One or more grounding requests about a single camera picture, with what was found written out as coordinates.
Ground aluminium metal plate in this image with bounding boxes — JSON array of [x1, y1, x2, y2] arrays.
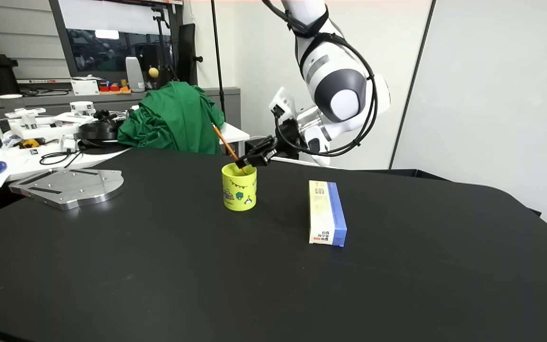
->
[[8, 165, 128, 213]]

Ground dark framed screen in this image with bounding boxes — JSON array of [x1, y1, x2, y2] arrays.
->
[[48, 0, 185, 82]]

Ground green cloth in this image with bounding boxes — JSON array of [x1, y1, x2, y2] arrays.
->
[[116, 80, 228, 158]]

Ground slanted black pole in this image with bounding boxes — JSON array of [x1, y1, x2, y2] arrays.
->
[[390, 0, 441, 171]]

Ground black chair back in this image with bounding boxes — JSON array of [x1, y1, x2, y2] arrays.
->
[[173, 21, 202, 87]]

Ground grey counter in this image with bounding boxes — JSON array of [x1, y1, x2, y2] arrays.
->
[[0, 85, 245, 125]]

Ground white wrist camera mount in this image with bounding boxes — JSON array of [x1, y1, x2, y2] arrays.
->
[[268, 85, 302, 123]]

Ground white machine parts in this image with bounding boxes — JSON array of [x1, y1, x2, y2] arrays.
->
[[2, 99, 99, 139]]

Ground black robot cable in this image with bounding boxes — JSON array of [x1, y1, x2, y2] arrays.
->
[[272, 28, 382, 158]]

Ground yellow-green mug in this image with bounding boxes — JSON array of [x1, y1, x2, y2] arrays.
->
[[219, 161, 261, 215]]

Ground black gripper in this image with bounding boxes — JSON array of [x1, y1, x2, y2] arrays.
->
[[238, 118, 304, 171]]

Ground white bottle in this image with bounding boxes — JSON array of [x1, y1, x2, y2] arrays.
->
[[124, 55, 149, 95]]

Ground white side table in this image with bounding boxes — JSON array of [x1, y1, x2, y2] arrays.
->
[[0, 116, 251, 196]]

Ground black vertical pole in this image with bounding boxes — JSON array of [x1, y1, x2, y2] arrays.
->
[[209, 0, 226, 118]]

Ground white and blue box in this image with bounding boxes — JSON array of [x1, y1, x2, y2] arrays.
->
[[306, 178, 352, 249]]

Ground small white box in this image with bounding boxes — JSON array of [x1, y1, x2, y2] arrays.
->
[[69, 74, 103, 97]]

